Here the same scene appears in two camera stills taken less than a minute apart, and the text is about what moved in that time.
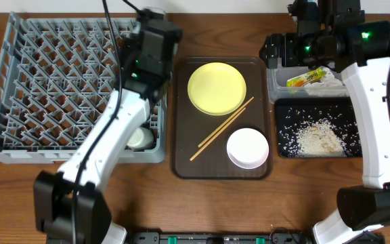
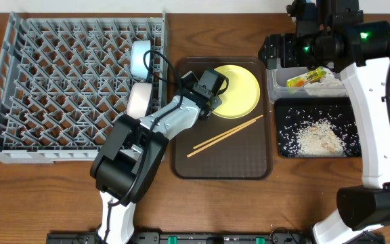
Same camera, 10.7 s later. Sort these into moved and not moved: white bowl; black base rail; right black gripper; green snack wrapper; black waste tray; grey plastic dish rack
Moved: white bowl
Not moved: grey plastic dish rack; black waste tray; green snack wrapper; right black gripper; black base rail
